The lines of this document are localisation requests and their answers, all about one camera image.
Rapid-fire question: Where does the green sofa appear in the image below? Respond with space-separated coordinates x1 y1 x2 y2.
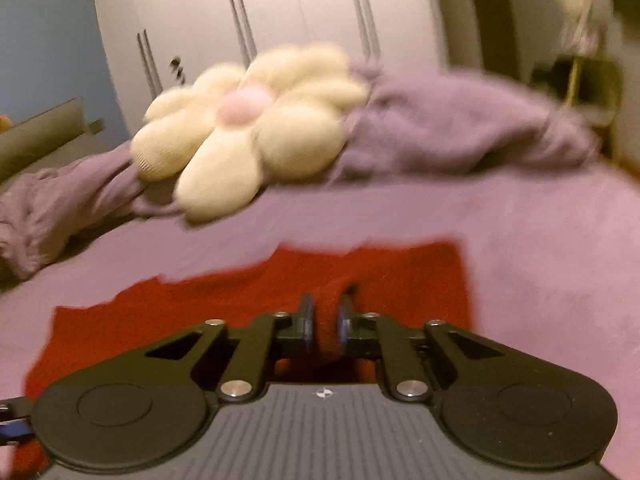
0 97 118 183

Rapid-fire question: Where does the red knit sweater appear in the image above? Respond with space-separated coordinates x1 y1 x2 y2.
10 242 476 480

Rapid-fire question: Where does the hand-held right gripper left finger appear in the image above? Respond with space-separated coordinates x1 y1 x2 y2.
142 294 317 404

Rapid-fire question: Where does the crumpled purple blanket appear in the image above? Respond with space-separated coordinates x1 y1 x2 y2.
0 60 601 281

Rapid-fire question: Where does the yellow side table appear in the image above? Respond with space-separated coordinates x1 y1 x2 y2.
530 55 626 161

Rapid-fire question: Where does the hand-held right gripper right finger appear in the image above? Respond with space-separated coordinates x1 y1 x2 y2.
336 294 501 403

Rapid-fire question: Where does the white wardrobe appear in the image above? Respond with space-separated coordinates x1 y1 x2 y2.
90 0 451 136

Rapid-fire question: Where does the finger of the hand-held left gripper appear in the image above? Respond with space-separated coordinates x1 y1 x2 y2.
0 396 34 448

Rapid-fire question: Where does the pale blurred object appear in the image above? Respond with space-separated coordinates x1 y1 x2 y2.
555 0 603 58

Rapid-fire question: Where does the cream flower-shaped pillow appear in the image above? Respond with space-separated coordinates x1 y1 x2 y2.
130 42 373 223

